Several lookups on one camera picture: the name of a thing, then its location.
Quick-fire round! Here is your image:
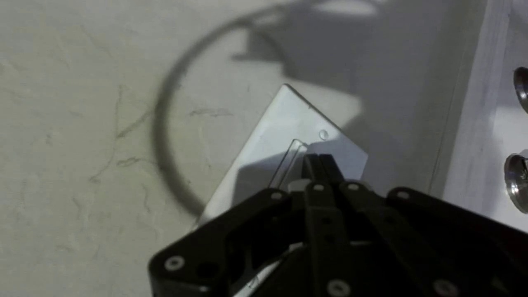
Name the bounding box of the white metal bracket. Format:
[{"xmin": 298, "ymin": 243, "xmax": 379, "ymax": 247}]
[{"xmin": 440, "ymin": 0, "xmax": 528, "ymax": 236}]

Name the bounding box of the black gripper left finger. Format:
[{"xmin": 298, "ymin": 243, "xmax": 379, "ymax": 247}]
[{"xmin": 148, "ymin": 153, "xmax": 334, "ymax": 297}]

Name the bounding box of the clear plastic triangular piece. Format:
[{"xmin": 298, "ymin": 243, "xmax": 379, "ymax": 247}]
[{"xmin": 194, "ymin": 81, "xmax": 372, "ymax": 228}]

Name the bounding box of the silver metal knob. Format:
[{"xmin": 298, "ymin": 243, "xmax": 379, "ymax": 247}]
[
  {"xmin": 512, "ymin": 64, "xmax": 528, "ymax": 114},
  {"xmin": 504, "ymin": 152, "xmax": 528, "ymax": 214}
]

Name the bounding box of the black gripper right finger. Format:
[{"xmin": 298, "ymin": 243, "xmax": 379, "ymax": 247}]
[{"xmin": 323, "ymin": 153, "xmax": 528, "ymax": 297}]

